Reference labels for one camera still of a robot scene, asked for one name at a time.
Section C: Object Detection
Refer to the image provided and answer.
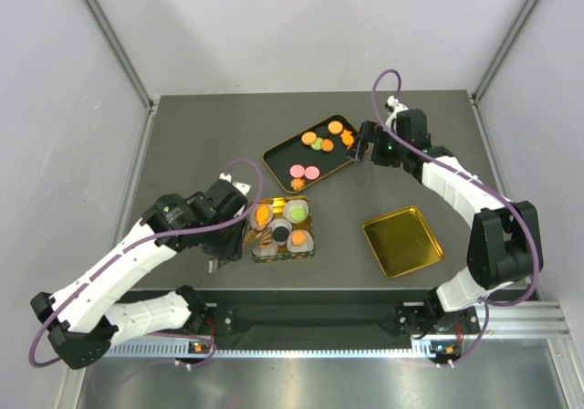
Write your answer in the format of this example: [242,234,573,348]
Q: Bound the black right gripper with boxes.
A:
[345,121,408,168]

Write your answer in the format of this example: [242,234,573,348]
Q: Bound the orange fish-shaped cookie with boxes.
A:
[255,204,273,230]

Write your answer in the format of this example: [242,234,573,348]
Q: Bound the clear plastic tweezers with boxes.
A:
[243,227,273,246]

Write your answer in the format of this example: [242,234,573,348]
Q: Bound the orange round cookie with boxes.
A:
[301,131,318,146]
[252,229,273,247]
[328,121,344,135]
[289,231,307,246]

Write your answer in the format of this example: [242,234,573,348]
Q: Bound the black sandwich cookie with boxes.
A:
[272,226,290,245]
[316,126,329,138]

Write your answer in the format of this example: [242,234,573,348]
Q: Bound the green round cookie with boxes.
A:
[289,206,307,223]

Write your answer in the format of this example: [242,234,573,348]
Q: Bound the gold tin lid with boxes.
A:
[362,205,444,278]

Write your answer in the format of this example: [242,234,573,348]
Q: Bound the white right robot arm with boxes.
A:
[347,110,543,332]

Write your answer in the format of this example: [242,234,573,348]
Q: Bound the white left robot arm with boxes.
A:
[30,174,251,370]

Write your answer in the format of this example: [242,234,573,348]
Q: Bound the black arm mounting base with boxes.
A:
[153,288,480,350]

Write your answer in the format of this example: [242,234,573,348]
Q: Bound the orange bear cookie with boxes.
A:
[340,131,354,147]

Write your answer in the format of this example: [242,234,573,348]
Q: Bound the orange round cookie top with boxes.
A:
[328,121,344,135]

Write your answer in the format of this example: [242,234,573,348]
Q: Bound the green and orange cookie pair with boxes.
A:
[310,137,334,152]

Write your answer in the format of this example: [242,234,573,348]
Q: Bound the white paper cup top-left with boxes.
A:
[250,204,274,231]

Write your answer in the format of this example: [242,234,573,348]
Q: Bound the black sandwich cookie top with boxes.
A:
[316,126,329,138]

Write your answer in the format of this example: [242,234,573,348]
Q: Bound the black gold-rimmed cookie tray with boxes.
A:
[263,114,357,194]

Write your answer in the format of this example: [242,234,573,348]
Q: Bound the pink sandwich cookie right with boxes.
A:
[304,166,320,181]

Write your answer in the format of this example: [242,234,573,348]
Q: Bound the pink sandwich cookie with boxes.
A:
[304,166,320,181]
[289,164,305,179]

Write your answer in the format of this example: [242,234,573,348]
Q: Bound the square green cookie tin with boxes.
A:
[245,196,316,263]

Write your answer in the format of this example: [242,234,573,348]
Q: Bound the white paper cup centre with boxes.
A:
[268,218,292,233]

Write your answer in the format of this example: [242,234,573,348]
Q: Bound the white paper cup top-right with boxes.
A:
[283,199,309,224]

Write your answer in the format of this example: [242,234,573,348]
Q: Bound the white paper cup bottom-left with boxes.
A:
[252,241,279,258]

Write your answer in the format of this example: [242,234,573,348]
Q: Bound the pink sandwich cookie left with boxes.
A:
[289,164,305,179]

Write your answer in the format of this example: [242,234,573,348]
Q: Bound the orange star meringue cookie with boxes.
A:
[290,178,306,192]

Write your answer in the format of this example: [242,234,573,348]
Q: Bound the white paper cup bottom-right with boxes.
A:
[287,230,314,253]

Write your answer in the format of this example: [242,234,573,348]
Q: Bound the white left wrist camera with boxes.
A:
[219,173,251,195]

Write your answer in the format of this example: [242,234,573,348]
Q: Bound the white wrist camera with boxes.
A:
[384,96,409,131]
[219,173,251,195]

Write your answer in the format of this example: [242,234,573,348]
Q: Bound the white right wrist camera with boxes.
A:
[384,96,409,131]

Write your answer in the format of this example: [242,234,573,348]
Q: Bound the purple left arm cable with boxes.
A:
[28,158,265,369]

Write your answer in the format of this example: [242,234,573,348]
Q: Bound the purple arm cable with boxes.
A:
[28,158,265,369]
[370,69,540,368]

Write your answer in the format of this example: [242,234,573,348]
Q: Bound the aluminium slotted cable rail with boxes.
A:
[104,338,457,360]

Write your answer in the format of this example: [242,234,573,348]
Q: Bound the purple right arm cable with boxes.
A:
[370,69,540,368]

